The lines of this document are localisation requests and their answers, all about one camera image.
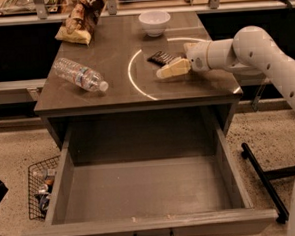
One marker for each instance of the yellow chip bag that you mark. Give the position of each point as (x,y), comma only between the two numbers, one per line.
(79,26)

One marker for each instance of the open grey top drawer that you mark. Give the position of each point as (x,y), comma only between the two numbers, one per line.
(151,172)

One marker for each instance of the black metal stand base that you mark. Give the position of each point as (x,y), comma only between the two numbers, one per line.
(267,177)

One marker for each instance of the black rxbar chocolate bar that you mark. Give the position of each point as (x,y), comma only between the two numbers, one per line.
(161,58)

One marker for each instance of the clear plastic water bottle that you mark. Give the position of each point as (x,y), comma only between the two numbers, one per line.
(84,77)

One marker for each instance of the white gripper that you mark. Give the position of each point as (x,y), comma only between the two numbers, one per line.
(197,58)

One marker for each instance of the white ceramic bowl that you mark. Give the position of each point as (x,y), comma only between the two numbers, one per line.
(154,22)

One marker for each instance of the black wire basket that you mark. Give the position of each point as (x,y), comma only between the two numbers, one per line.
(41,177)

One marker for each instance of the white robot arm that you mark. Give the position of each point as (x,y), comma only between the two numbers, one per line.
(251,49)

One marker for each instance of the grey wooden cabinet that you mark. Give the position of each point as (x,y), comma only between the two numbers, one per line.
(119,51)

